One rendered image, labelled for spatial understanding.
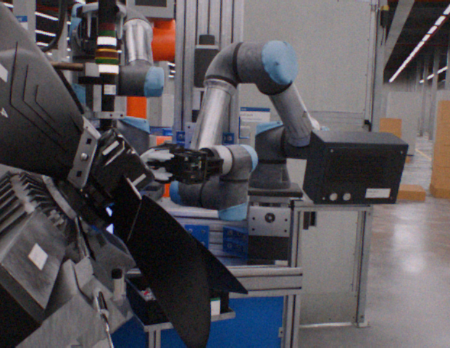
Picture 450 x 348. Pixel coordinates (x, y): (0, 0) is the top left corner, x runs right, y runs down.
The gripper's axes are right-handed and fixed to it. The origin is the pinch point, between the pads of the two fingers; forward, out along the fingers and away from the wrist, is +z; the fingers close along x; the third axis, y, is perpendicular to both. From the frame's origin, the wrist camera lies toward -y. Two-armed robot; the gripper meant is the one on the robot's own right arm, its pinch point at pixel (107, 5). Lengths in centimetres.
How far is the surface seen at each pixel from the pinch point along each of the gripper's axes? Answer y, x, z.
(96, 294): 42, 7, 36
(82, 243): 38.5, 7.1, 23.1
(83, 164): 28.0, 5.8, 14.1
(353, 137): 25, -72, -23
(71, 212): 35.9, 7.7, 13.4
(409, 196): 138, -553, -526
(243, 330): 82, -44, -31
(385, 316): 148, -205, -157
